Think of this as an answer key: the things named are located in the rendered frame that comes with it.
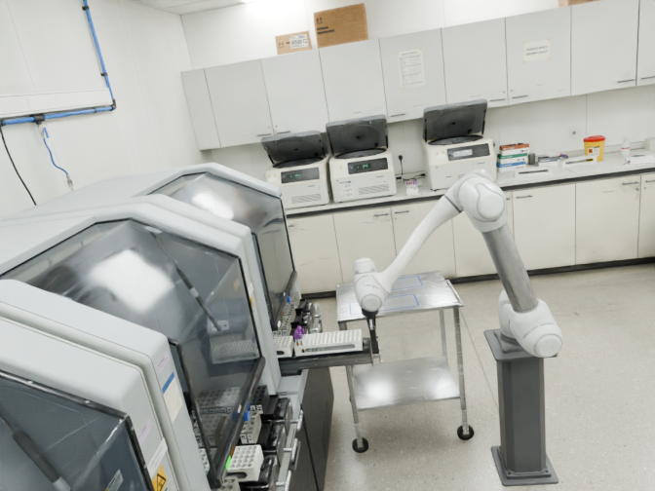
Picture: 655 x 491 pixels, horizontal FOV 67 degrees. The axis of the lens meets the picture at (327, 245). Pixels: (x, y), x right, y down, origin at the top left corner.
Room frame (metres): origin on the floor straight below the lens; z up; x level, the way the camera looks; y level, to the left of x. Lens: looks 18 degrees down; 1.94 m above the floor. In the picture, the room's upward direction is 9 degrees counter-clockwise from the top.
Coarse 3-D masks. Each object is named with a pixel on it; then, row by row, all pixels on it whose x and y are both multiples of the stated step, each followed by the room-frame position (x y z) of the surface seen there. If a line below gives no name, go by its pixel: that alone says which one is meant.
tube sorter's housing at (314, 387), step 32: (96, 192) 2.28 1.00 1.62; (128, 192) 2.13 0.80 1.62; (224, 224) 1.86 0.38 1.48; (256, 256) 2.55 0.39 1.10; (256, 288) 1.83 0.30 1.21; (288, 384) 1.86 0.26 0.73; (320, 384) 2.26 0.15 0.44; (320, 416) 2.12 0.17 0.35; (320, 448) 1.98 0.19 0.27; (320, 480) 1.86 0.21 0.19
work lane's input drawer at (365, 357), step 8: (368, 344) 1.94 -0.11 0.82; (344, 352) 1.91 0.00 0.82; (352, 352) 1.90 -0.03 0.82; (360, 352) 1.89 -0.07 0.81; (368, 352) 1.89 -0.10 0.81; (280, 360) 1.94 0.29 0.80; (288, 360) 1.93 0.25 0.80; (296, 360) 1.92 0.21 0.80; (304, 360) 1.92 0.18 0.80; (312, 360) 1.91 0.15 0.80; (320, 360) 1.91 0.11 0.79; (328, 360) 1.90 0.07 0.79; (336, 360) 1.90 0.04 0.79; (344, 360) 1.89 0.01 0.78; (352, 360) 1.89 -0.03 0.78; (360, 360) 1.88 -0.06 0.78; (368, 360) 1.88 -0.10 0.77; (280, 368) 1.93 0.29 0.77; (288, 368) 1.93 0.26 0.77; (296, 368) 1.92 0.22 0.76; (304, 368) 1.92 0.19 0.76; (312, 368) 1.91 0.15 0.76
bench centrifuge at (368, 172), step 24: (360, 120) 4.37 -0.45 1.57; (384, 120) 4.38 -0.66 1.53; (336, 144) 4.67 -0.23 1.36; (360, 144) 4.69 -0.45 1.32; (384, 144) 4.71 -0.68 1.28; (336, 168) 4.30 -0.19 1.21; (360, 168) 4.26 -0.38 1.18; (384, 168) 4.22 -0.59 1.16; (336, 192) 4.26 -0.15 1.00; (360, 192) 4.23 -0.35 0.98; (384, 192) 4.21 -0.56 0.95
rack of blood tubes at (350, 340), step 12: (312, 336) 2.00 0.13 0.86; (324, 336) 2.00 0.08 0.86; (336, 336) 1.97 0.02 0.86; (348, 336) 1.96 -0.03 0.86; (360, 336) 1.93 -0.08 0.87; (300, 348) 1.93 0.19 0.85; (312, 348) 1.97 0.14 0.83; (324, 348) 1.98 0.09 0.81; (336, 348) 1.97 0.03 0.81; (348, 348) 1.95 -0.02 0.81; (360, 348) 1.90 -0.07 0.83
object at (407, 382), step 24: (336, 288) 2.60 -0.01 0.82; (408, 288) 2.44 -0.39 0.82; (432, 288) 2.39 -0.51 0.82; (360, 312) 2.26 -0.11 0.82; (384, 312) 2.22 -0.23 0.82; (408, 312) 2.19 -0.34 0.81; (456, 312) 2.18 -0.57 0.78; (456, 336) 2.18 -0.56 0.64; (408, 360) 2.60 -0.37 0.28; (432, 360) 2.56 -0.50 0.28; (360, 384) 2.44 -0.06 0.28; (384, 384) 2.40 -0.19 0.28; (408, 384) 2.37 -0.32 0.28; (432, 384) 2.33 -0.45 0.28; (456, 384) 2.30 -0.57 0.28; (360, 408) 2.23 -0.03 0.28; (360, 432) 2.21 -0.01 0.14; (456, 432) 2.21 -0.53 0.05
